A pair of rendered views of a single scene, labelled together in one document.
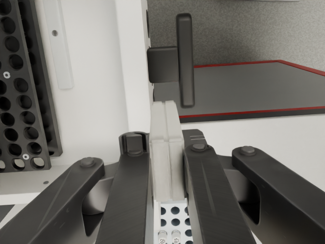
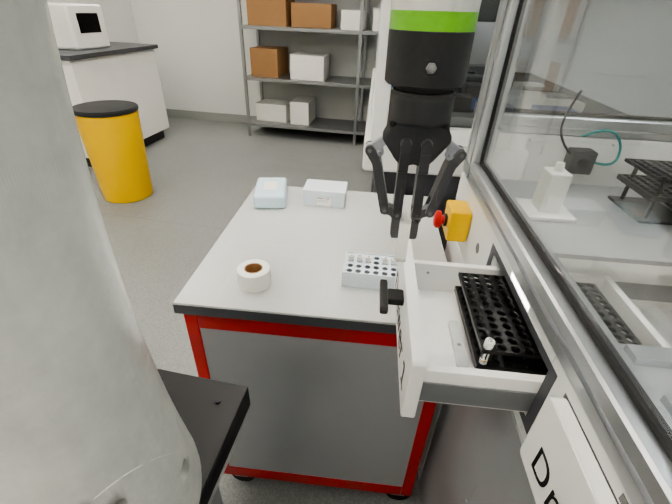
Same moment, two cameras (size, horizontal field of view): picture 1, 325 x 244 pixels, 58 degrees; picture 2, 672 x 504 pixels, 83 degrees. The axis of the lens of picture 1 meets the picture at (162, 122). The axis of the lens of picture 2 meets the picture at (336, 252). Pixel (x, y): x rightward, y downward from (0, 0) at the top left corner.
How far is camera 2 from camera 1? 0.45 m
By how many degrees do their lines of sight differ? 40
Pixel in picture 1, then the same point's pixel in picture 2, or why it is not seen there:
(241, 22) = not seen: outside the picture
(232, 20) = not seen: outside the picture
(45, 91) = (463, 311)
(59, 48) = (456, 337)
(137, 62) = (410, 288)
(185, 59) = (384, 293)
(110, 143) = (425, 297)
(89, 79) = (438, 327)
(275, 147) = (311, 300)
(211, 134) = (354, 313)
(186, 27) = (383, 303)
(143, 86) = (407, 280)
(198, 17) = not seen: outside the picture
